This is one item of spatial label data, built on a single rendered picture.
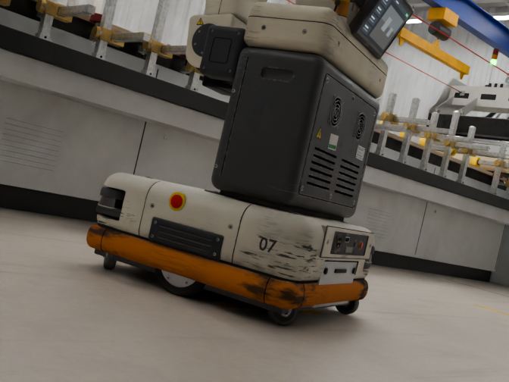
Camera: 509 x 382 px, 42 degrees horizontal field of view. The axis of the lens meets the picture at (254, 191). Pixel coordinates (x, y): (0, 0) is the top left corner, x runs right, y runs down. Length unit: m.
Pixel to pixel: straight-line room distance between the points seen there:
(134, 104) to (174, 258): 1.35
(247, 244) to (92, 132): 1.61
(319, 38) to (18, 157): 1.65
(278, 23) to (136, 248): 0.71
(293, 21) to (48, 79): 1.32
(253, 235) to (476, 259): 4.35
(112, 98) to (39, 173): 0.46
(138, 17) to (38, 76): 8.69
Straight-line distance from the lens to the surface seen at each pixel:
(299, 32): 1.75
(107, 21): 2.92
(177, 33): 11.90
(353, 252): 1.96
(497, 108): 6.89
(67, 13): 2.74
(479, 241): 5.87
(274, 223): 1.64
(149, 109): 3.05
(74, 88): 2.86
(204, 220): 1.73
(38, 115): 3.02
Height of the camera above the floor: 0.32
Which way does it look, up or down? level
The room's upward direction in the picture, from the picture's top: 13 degrees clockwise
